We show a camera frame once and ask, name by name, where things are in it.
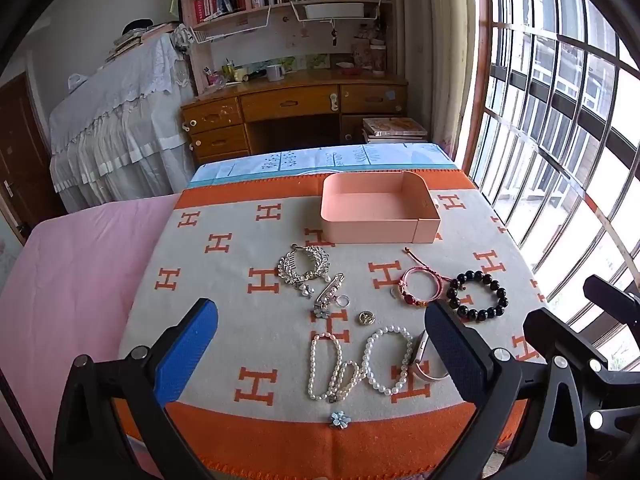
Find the round pearl bracelet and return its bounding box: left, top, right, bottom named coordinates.
left=362, top=326, right=416, bottom=396

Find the stack of books under desk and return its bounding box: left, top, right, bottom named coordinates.
left=361, top=116, right=428, bottom=145

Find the orange and grey patterned blanket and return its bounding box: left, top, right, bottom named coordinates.
left=117, top=172, right=548, bottom=480

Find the white wire hanging basket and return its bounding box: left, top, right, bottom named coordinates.
left=290, top=0, right=383, bottom=26
left=192, top=5, right=273, bottom=46

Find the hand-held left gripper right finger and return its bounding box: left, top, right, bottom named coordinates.
left=424, top=300, right=590, bottom=480

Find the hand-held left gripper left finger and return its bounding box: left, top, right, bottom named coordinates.
left=52, top=297, right=221, bottom=480

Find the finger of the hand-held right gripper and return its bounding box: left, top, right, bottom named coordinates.
left=522, top=307, right=611, bottom=377
left=582, top=274, right=640, bottom=322

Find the beige curtain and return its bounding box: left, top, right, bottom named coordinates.
left=395, top=0, right=481, bottom=161

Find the gold pin brooch with charms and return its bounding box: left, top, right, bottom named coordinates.
left=312, top=272, right=346, bottom=320

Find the wooden desk with drawers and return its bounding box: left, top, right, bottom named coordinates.
left=180, top=67, right=408, bottom=163

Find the brown wooden door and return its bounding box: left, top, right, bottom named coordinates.
left=0, top=72, right=66, bottom=246

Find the metal window grille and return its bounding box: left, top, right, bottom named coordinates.
left=467, top=0, right=640, bottom=361

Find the white plastic tray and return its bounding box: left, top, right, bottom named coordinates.
left=304, top=2, right=365, bottom=18

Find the silver bangle ring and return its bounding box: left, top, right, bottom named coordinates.
left=407, top=330, right=451, bottom=382

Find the silver leaf brooch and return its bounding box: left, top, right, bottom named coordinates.
left=277, top=244, right=333, bottom=297

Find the pink cord bracelet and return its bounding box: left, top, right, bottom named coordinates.
left=390, top=247, right=453, bottom=308

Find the pink jewelry box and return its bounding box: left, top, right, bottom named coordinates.
left=320, top=170, right=442, bottom=245

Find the wooden bookshelf hutch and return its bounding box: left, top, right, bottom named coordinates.
left=177, top=0, right=393, bottom=96

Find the pink bed sheet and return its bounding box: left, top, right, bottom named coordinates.
left=0, top=192, right=183, bottom=466

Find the long double pearl bracelet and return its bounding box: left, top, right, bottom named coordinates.
left=306, top=332, right=366, bottom=403

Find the black bead bracelet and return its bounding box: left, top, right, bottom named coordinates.
left=446, top=270, right=510, bottom=322

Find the white lace cover cloth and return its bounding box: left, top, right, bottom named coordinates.
left=48, top=35, right=196, bottom=213

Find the pile of books on cover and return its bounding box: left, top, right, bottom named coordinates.
left=105, top=20, right=178, bottom=63

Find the blue patterned sheet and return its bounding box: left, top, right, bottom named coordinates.
left=190, top=142, right=458, bottom=192

